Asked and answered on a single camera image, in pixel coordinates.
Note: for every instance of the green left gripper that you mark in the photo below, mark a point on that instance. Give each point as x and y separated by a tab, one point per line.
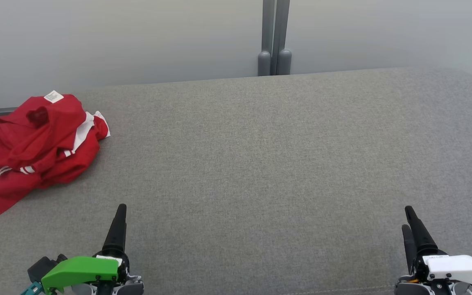
80	270

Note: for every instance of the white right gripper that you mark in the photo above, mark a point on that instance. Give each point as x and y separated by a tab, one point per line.
457	270

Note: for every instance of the red shorts with white panel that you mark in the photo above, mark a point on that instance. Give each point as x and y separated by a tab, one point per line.
2	196

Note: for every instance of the grey metal partition post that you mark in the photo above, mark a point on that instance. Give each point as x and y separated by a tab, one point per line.
268	24

